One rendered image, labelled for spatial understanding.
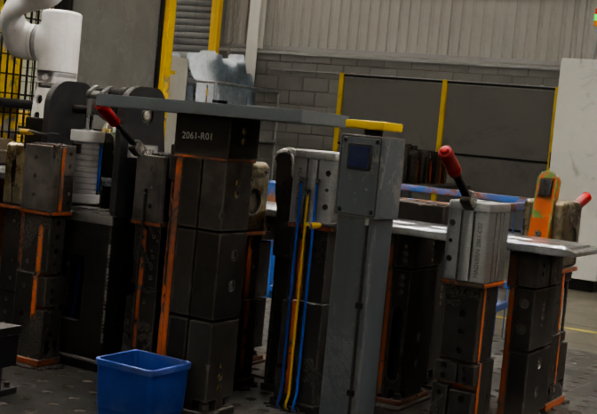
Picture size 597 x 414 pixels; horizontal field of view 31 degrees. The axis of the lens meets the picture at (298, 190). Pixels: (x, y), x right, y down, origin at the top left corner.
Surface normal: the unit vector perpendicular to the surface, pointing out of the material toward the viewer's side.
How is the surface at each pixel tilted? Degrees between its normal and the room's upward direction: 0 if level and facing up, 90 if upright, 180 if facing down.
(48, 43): 90
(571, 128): 90
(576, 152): 90
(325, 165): 90
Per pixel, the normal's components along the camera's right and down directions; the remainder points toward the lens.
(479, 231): -0.51, 0.00
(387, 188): 0.86, 0.11
